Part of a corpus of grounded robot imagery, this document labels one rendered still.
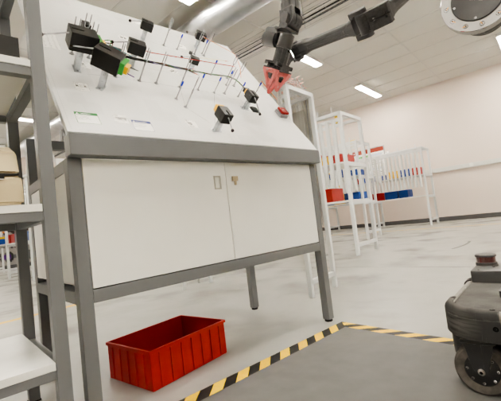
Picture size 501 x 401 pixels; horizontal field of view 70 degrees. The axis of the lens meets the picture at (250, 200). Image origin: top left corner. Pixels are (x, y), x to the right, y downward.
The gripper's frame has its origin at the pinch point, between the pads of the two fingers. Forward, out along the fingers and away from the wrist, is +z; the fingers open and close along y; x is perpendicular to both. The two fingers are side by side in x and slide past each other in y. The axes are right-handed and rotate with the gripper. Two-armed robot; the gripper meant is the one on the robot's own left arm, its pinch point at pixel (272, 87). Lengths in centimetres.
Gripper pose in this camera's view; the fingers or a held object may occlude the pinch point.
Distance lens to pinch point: 144.1
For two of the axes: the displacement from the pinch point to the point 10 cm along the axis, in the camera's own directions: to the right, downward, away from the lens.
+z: -2.7, 9.2, 2.7
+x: 7.1, 3.8, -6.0
